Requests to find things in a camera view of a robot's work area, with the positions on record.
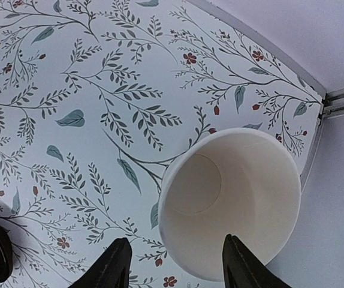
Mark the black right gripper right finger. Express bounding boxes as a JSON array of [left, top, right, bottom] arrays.
[[222, 234, 289, 288]]

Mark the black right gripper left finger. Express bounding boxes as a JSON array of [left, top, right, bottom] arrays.
[[70, 238, 132, 288]]

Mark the white paper cup corner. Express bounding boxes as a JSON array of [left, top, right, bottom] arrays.
[[158, 128, 301, 282]]

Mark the floral patterned table mat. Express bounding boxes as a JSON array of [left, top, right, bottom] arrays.
[[0, 1, 325, 287]]

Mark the right aluminium frame post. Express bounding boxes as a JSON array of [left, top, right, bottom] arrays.
[[319, 88, 344, 119]]

